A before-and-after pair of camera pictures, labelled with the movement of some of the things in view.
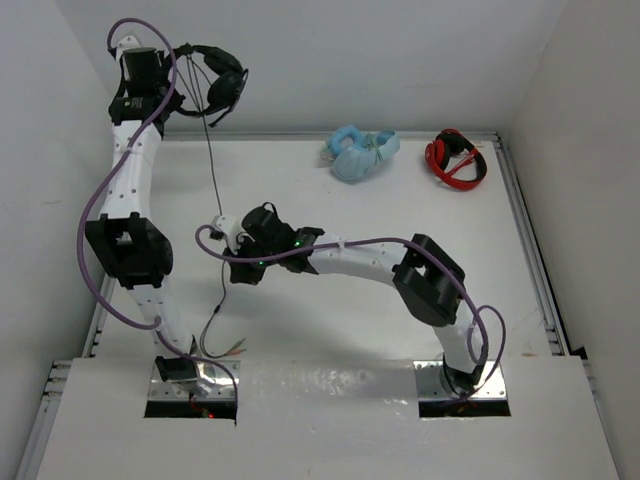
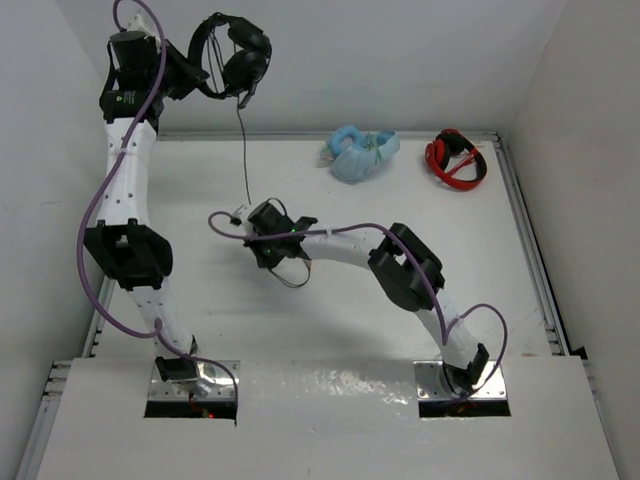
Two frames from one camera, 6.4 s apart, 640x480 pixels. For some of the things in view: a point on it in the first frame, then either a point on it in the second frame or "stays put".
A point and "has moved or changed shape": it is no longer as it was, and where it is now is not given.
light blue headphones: x=354 y=153 stays put
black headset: x=225 y=89 has moved or changed shape
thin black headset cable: x=220 y=354 to x=245 y=165
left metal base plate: x=215 y=382 stays put
